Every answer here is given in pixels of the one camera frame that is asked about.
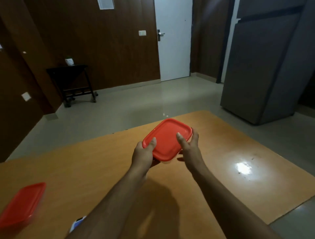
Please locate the white plant pot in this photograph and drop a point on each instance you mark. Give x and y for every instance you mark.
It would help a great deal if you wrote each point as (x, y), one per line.
(70, 62)

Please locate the white switch plate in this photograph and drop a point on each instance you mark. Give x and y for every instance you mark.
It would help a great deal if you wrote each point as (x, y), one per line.
(142, 33)

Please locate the white door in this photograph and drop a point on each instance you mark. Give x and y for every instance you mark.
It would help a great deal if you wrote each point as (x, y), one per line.
(173, 39)

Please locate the person's right forearm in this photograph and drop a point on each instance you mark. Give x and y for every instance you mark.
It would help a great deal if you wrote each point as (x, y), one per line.
(226, 206)

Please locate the large red lid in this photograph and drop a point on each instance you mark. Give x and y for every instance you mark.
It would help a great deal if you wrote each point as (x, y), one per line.
(166, 138)

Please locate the person's left forearm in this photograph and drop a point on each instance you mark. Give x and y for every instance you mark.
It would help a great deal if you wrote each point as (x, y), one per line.
(115, 204)

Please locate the person's right hand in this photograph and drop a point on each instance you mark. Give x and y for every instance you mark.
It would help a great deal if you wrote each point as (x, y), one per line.
(193, 157)

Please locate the grey refrigerator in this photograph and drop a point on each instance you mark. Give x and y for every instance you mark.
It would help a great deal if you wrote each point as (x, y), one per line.
(260, 61)

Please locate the person's left hand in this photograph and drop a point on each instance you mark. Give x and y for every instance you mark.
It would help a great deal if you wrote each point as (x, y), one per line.
(142, 160)

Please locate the small red lid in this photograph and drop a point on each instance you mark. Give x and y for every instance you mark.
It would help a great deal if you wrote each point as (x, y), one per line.
(21, 205)

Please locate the white remote control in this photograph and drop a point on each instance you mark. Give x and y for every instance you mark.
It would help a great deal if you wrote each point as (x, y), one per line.
(77, 224)

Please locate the white wall socket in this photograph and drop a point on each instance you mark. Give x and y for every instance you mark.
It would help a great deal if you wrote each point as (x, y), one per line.
(26, 96)

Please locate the low wooden table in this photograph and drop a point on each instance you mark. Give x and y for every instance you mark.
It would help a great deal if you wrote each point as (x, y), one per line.
(73, 172)

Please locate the black side table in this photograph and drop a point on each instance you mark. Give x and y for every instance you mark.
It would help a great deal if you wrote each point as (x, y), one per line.
(66, 71)

